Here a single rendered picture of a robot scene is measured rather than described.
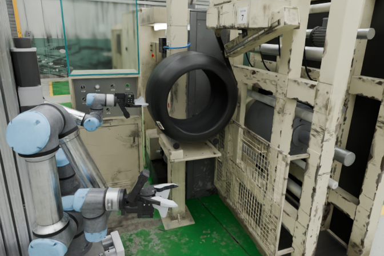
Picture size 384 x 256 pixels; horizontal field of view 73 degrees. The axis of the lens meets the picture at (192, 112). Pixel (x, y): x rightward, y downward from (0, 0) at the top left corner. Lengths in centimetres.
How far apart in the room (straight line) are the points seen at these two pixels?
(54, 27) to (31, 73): 953
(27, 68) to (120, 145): 133
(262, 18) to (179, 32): 68
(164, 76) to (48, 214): 92
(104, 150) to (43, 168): 147
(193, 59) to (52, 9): 942
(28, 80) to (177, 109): 111
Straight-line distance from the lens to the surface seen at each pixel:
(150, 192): 94
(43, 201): 101
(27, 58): 124
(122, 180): 254
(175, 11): 195
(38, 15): 1069
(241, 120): 221
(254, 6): 147
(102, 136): 235
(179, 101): 201
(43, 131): 87
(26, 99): 127
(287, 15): 147
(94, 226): 102
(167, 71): 156
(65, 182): 167
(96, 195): 97
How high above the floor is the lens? 159
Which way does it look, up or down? 16 degrees down
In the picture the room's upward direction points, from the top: 1 degrees clockwise
